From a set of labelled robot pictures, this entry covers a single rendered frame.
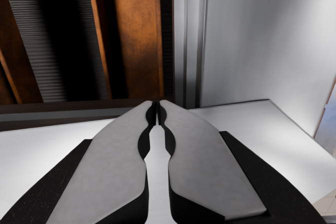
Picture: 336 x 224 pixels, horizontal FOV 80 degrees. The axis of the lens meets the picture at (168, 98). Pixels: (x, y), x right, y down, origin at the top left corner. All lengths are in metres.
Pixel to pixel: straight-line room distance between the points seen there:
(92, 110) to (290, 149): 0.17
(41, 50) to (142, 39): 0.26
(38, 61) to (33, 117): 0.32
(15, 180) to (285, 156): 0.21
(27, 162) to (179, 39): 0.15
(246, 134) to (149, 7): 0.22
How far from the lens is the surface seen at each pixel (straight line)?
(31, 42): 0.51
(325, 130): 0.51
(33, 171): 0.19
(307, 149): 0.20
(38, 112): 0.20
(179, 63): 0.16
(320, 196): 0.25
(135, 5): 0.31
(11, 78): 0.34
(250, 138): 0.17
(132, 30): 0.31
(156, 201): 0.20
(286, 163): 0.20
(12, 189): 0.22
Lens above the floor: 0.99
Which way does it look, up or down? 63 degrees down
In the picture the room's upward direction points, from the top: 172 degrees clockwise
